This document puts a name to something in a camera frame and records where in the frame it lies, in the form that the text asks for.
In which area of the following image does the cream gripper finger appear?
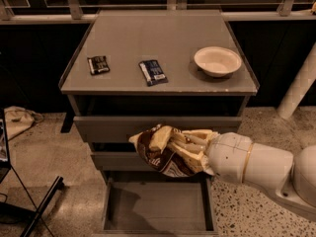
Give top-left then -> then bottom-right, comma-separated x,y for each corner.
149,125 -> 177,151

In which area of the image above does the brown chip bag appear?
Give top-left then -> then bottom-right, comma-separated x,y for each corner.
128,124 -> 196,178

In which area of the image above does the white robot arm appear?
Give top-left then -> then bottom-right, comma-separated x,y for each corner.
149,126 -> 316,220

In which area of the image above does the grey middle drawer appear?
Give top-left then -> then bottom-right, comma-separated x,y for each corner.
90,151 -> 227,173

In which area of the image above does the grey drawer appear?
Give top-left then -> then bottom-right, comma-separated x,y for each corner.
93,177 -> 219,237
74,116 -> 241,143
90,151 -> 227,173

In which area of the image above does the grey bottom drawer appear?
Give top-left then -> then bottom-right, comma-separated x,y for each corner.
93,177 -> 219,237

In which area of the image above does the grey top drawer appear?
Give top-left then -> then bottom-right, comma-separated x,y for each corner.
74,116 -> 241,143

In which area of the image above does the grey drawer cabinet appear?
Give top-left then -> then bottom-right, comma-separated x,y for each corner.
58,9 -> 261,237

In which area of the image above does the beige cloth bag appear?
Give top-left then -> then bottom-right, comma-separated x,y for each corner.
4,106 -> 43,139

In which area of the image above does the blue snack packet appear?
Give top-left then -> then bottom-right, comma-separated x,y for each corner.
138,59 -> 168,86

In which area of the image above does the white bowl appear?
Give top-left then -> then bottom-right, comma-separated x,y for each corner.
194,46 -> 242,78

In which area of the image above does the black snack packet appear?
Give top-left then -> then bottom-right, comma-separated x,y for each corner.
87,55 -> 110,75

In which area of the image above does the black stand with screen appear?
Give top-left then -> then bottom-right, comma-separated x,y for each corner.
0,108 -> 65,237

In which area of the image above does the metal window railing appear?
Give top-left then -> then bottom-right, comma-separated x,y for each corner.
0,0 -> 316,24

